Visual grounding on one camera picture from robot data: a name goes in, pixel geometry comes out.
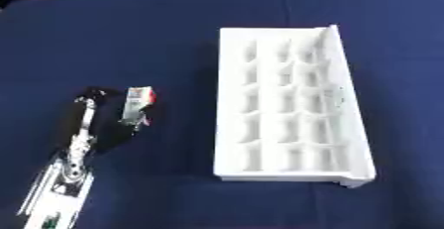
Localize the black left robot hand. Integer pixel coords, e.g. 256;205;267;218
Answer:
54;86;157;158

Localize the small white red box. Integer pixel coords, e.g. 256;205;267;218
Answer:
118;85;159;128

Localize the white compartment tray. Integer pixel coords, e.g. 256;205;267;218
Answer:
211;24;379;189

